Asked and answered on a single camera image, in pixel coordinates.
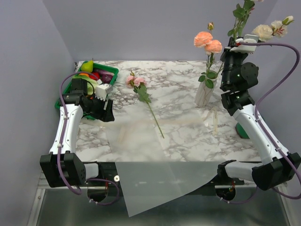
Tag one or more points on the red toy pepper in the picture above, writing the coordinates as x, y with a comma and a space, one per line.
95, 76

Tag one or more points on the green yellow toy pear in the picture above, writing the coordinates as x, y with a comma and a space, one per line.
87, 66

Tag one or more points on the toy lettuce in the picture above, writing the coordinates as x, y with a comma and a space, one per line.
91, 84

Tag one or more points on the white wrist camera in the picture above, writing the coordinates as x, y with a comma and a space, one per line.
102, 91
240, 45

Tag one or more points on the purple toy eggplant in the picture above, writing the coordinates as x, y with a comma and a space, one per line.
102, 71

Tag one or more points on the aluminium frame rail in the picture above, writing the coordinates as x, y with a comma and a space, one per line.
54, 206

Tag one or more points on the white ribbed ceramic vase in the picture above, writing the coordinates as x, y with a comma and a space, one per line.
204, 92

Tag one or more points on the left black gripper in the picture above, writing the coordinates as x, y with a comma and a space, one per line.
106, 115

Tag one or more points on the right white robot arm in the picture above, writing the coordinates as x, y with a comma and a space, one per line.
277, 164

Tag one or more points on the beige ribbon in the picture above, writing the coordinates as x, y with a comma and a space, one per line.
214, 120

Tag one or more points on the purple toy onion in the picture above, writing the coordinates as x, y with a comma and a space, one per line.
106, 78

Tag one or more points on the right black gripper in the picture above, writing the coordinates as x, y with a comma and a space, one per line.
227, 52

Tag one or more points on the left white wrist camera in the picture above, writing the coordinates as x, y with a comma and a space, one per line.
102, 91

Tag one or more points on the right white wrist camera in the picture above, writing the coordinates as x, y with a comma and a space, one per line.
240, 45

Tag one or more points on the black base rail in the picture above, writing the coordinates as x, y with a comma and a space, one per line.
163, 179

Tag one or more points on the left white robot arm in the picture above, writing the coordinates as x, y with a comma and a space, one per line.
62, 167

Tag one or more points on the white wrapping paper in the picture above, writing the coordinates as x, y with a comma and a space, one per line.
160, 159

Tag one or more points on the rose stem with green leaves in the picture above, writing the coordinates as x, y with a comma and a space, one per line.
241, 14

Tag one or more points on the green cloth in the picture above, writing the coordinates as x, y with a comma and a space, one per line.
241, 132

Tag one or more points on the pink flower stems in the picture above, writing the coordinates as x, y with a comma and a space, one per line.
139, 87

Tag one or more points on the peach flower stem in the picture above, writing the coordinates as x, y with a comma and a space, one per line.
211, 47

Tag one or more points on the white flower with leaves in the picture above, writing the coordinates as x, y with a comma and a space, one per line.
276, 29

